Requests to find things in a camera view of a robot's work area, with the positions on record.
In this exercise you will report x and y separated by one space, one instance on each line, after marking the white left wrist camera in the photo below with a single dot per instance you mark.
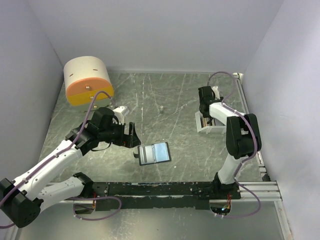
120 113

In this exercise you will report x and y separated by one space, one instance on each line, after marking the black leather card holder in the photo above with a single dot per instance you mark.
161 153

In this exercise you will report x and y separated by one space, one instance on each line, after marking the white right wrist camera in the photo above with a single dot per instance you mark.
216 92

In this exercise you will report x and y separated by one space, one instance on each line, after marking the beige orange mini drawer cabinet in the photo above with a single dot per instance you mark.
84 76

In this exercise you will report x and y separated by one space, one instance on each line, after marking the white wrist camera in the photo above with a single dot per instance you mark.
120 113
216 92

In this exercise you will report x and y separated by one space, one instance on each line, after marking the gold black card stack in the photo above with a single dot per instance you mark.
204 123

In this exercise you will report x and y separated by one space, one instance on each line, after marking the white card tray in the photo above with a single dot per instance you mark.
208 130

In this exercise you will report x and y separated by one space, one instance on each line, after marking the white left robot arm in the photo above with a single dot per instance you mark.
23 198

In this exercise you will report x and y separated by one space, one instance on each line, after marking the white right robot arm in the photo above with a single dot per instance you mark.
243 141

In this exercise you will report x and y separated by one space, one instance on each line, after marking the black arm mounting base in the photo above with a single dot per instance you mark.
149 195

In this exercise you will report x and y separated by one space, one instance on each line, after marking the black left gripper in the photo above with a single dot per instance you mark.
129 141

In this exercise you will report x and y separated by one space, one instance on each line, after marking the aluminium rail frame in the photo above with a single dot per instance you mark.
268 191

